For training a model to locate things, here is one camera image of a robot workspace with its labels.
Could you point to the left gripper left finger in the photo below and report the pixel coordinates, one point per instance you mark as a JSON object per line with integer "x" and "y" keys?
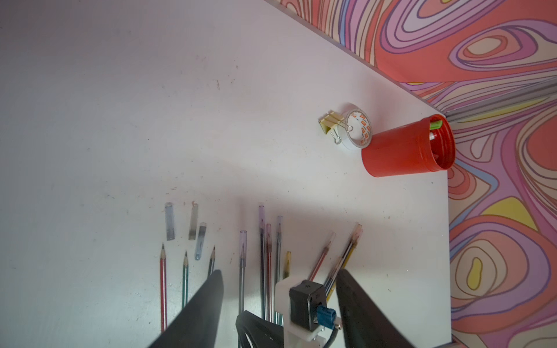
{"x": 197, "y": 324}

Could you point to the dark blue pencil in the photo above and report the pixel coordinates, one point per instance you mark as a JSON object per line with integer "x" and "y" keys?
{"x": 212, "y": 261}

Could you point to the green marker in cup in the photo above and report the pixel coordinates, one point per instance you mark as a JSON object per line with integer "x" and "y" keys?
{"x": 435, "y": 125}

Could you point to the red capped pencil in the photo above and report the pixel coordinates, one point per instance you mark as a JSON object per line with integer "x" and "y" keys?
{"x": 268, "y": 268}

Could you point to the dark capped pencil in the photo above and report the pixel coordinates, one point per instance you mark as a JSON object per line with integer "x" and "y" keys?
{"x": 263, "y": 267}

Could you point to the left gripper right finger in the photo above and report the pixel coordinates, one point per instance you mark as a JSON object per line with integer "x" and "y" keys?
{"x": 364, "y": 324}

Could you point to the yellow binder clip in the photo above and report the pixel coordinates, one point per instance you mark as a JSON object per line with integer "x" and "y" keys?
{"x": 331, "y": 122}

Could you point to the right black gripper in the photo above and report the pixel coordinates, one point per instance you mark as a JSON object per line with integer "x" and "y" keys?
{"x": 258, "y": 333}

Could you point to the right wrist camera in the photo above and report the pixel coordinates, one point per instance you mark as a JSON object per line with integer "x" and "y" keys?
{"x": 307, "y": 320}

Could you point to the yellow black capped pencil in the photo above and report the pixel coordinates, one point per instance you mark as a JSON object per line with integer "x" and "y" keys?
{"x": 346, "y": 254}

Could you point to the clear tape roll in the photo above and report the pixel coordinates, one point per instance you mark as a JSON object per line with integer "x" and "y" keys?
{"x": 354, "y": 130}

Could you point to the clear grey pencil cap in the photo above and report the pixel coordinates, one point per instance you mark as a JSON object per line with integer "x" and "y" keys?
{"x": 193, "y": 221}

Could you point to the red pen cup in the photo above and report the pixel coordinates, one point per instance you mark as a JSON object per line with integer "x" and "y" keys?
{"x": 410, "y": 149}

